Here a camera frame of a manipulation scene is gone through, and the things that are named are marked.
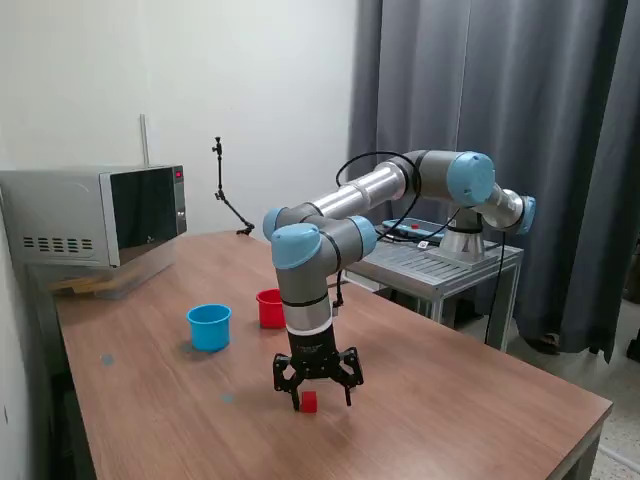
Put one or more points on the blue tape piece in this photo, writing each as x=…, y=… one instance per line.
x=228, y=398
x=107, y=359

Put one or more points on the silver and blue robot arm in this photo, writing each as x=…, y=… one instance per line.
x=470, y=177

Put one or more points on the red cube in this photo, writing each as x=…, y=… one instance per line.
x=311, y=402

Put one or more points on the black sandal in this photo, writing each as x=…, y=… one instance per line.
x=545, y=344

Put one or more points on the grey table leg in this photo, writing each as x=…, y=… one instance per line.
x=592, y=450

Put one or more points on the red plastic cup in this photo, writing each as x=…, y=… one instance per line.
x=267, y=312

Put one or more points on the blue plastic cup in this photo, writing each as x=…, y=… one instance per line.
x=210, y=335

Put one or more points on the white wall pipe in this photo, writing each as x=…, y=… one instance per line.
x=144, y=140

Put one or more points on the grey metal side table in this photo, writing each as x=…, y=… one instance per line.
x=425, y=272

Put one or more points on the wooden sticks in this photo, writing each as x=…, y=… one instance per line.
x=75, y=286

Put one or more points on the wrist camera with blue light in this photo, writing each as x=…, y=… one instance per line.
x=338, y=310

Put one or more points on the black tape strip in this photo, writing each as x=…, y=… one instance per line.
x=342, y=283

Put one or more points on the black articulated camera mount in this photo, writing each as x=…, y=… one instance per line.
x=219, y=170

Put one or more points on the grey curtain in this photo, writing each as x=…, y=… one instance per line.
x=550, y=75

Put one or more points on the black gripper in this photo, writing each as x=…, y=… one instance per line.
x=312, y=355

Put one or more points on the silver microwave oven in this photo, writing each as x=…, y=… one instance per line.
x=60, y=210

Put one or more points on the blue teach pendant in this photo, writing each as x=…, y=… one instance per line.
x=417, y=227

